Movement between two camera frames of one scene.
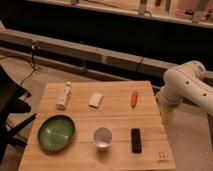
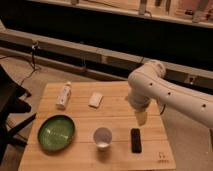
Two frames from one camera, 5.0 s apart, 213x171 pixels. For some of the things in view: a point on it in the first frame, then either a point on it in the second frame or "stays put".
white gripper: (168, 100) -> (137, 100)
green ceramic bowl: (56, 132) stays put
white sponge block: (95, 100) stays put
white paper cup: (102, 137) stays put
